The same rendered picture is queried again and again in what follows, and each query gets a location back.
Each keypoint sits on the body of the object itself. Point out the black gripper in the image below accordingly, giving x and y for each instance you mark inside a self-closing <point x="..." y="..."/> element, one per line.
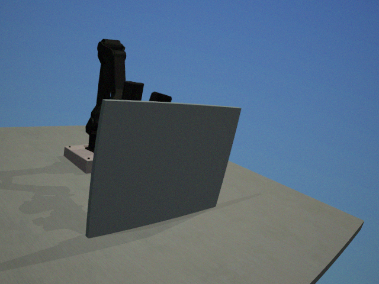
<point x="159" y="97"/>

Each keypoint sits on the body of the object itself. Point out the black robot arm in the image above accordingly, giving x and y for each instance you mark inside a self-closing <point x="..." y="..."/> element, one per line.
<point x="112" y="80"/>

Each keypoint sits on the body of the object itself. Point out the dark grey flat panel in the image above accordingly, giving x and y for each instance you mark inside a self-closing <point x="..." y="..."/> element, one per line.
<point x="154" y="161"/>

